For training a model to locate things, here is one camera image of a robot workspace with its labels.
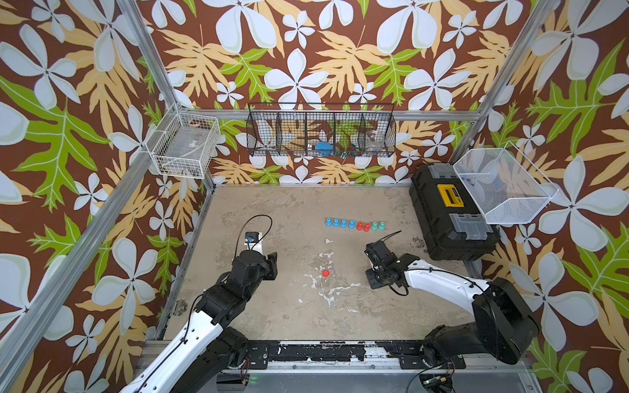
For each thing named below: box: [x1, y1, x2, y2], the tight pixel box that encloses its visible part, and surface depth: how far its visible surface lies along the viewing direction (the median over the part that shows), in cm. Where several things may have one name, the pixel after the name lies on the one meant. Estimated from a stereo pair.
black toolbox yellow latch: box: [408, 162, 501, 262], surface depth 90 cm
